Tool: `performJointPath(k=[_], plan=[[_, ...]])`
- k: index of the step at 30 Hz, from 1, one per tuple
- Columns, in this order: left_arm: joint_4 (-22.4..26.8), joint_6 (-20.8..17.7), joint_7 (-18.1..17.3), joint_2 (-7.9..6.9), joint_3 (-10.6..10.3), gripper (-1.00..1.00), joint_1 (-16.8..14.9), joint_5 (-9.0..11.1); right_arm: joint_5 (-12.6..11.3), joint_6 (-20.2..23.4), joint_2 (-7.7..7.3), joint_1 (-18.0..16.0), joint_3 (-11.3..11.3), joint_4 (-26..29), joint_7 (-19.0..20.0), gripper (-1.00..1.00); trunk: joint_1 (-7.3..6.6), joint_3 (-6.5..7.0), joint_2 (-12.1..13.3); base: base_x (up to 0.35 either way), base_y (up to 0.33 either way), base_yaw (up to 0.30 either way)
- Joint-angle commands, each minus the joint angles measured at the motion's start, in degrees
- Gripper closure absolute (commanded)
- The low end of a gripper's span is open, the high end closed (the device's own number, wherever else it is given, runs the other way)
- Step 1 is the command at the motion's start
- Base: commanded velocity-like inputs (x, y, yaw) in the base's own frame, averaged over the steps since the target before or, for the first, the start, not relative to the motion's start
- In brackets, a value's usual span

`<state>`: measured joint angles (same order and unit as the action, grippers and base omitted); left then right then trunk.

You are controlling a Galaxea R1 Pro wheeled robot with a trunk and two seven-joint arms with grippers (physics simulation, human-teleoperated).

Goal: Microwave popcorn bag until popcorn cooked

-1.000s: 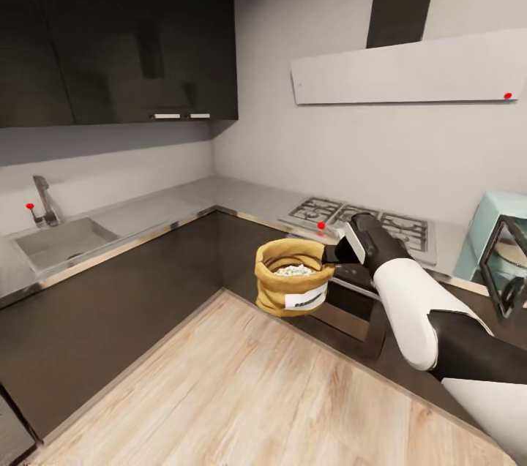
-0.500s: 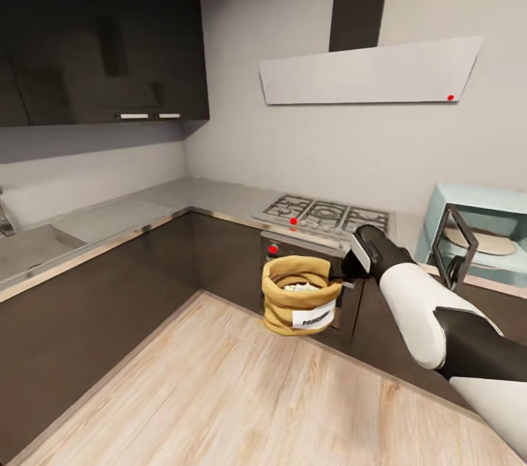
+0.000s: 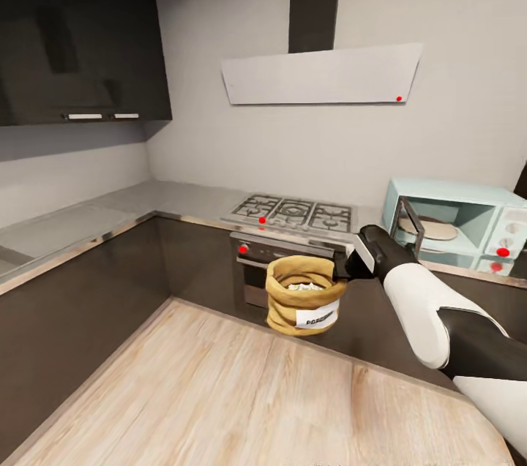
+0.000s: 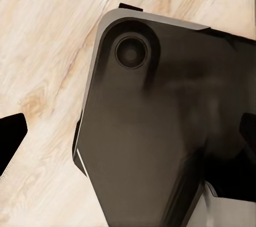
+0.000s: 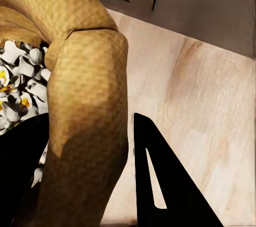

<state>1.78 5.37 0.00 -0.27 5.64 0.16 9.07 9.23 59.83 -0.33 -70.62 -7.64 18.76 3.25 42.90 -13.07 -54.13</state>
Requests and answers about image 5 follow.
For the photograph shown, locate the popcorn bag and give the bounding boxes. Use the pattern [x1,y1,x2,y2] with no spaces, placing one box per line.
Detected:
[0,0,129,227]

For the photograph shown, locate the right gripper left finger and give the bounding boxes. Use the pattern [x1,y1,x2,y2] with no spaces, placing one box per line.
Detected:
[0,113,49,227]

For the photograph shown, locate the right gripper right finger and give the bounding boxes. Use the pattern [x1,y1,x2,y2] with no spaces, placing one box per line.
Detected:
[133,113,223,227]

